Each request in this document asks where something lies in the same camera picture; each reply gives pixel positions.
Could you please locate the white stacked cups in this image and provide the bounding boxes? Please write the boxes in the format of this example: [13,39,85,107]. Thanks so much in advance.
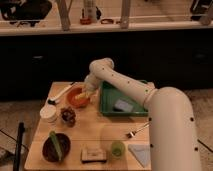
[40,104,57,124]

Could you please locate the dark grape bunch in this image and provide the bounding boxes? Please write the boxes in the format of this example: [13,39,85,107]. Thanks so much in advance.
[60,107,76,127]

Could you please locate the grey sponge in tray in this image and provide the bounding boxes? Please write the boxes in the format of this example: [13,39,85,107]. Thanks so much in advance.
[114,99,133,112]

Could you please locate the black pole left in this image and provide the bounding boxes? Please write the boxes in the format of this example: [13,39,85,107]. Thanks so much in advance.
[13,122,25,171]

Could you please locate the dark brown bowl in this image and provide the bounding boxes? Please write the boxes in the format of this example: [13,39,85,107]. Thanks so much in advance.
[42,133,71,162]

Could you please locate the green cucumber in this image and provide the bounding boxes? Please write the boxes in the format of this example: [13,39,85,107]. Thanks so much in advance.
[49,131,63,161]

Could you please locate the white handled dish brush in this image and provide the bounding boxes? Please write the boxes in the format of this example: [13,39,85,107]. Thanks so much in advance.
[47,83,74,105]

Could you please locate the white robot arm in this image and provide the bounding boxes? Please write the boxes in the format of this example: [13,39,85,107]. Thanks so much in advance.
[84,58,202,171]

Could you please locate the small wooden block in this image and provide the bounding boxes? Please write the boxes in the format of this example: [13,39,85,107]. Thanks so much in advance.
[81,148,107,163]

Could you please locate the orange ring on shelf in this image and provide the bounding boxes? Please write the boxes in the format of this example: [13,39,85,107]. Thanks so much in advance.
[79,17,93,26]

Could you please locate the silver fork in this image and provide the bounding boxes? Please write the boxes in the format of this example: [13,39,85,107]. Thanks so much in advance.
[126,123,149,139]

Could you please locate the red bowl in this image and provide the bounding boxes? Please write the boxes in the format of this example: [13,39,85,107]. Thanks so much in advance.
[66,87,90,108]

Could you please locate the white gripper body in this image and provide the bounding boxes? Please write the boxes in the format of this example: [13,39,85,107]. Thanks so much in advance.
[83,74,99,95]

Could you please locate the green plastic cup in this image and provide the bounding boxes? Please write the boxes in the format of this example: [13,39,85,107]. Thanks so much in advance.
[111,141,125,158]

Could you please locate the black bag on shelf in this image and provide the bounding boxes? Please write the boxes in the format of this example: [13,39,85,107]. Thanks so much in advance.
[0,0,52,22]

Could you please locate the grey folded cloth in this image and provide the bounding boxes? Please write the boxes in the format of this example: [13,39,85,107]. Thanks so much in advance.
[128,144,150,167]

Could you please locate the white bottle on shelf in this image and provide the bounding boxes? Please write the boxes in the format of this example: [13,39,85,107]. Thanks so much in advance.
[83,0,97,23]

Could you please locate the green plastic tray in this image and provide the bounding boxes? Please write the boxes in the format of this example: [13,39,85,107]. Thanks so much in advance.
[99,81,148,117]

